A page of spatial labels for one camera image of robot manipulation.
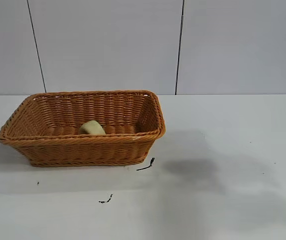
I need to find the brown woven wicker basket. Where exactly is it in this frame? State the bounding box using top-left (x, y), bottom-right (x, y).
top-left (0, 89), bottom-right (167, 168)

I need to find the pale yellow egg yolk pastry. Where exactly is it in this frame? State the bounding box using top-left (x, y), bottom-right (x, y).
top-left (78, 120), bottom-right (107, 136)

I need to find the thin black scrap with tuft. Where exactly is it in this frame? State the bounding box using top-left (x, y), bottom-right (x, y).
top-left (136, 157), bottom-right (156, 172)

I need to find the small black dotted scrap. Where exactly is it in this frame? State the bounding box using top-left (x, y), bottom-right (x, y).
top-left (98, 193), bottom-right (114, 204)

